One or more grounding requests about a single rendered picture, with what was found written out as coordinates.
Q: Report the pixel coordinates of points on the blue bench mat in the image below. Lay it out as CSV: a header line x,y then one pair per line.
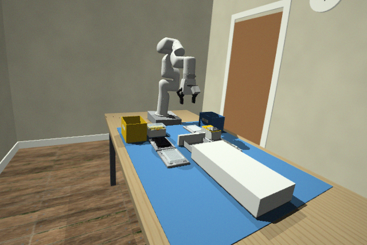
x,y
193,209

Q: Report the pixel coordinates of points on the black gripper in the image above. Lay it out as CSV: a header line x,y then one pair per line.
x,y
186,90

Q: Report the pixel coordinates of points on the dark blue open-top bin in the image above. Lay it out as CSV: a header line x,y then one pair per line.
x,y
211,118

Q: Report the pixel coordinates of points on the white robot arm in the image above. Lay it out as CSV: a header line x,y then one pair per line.
x,y
187,63

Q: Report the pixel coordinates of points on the yellow open-top bin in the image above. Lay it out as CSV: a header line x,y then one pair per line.
x,y
134,129

